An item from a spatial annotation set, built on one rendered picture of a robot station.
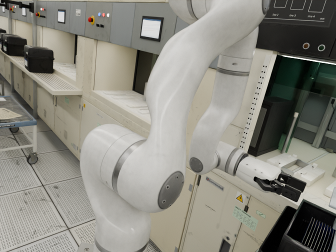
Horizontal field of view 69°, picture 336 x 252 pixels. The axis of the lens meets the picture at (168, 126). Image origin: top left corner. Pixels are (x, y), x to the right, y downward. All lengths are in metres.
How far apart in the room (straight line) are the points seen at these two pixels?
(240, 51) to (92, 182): 0.47
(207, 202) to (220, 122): 0.72
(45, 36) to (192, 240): 3.01
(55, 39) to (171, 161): 3.37
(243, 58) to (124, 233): 0.49
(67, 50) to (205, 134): 3.23
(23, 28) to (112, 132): 4.70
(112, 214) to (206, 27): 0.40
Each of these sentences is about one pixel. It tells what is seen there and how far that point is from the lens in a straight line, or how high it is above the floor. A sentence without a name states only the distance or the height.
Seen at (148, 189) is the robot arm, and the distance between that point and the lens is 0.41.
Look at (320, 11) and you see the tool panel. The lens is 1.03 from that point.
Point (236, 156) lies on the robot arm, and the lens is 0.74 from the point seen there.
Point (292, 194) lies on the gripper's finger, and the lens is 0.71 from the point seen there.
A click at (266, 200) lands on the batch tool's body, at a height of 0.82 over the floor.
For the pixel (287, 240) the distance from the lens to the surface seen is 0.68.
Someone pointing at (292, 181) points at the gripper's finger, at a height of 1.06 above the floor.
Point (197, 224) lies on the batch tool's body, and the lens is 1.45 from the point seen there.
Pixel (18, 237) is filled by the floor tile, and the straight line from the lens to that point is 2.02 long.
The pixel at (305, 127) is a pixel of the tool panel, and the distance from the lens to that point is 1.95.
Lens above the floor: 1.36
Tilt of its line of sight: 19 degrees down
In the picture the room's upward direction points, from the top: 10 degrees clockwise
